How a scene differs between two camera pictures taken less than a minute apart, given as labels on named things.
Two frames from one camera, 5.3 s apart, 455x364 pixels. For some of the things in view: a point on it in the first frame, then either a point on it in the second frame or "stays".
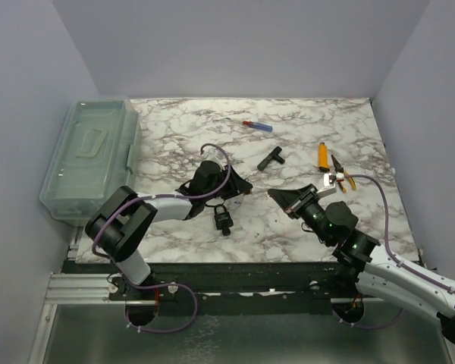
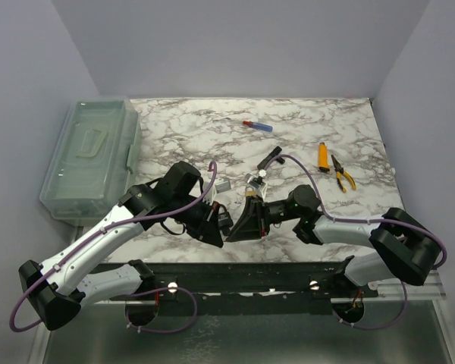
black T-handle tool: x=274 y=155 stays
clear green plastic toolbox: x=98 y=152 stays
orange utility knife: x=323 y=157 stays
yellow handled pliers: x=340 y=169 stays
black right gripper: x=286 y=198 -> x=254 y=223
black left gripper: x=236 y=185 -> x=208 y=228
